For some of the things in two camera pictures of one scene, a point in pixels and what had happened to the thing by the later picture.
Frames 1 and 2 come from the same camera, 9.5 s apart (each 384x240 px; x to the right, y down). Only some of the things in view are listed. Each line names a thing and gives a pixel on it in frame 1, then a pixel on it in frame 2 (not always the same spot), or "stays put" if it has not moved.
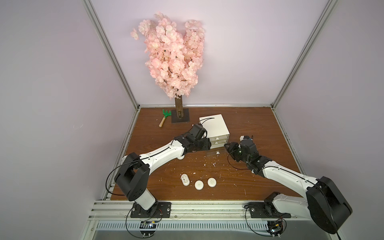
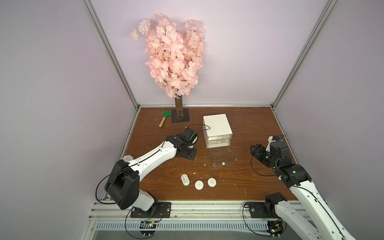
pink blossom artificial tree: x=173 y=59 stays put
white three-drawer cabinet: x=217 y=131 stays put
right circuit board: x=276 y=227 stays put
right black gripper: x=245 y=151 to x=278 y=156
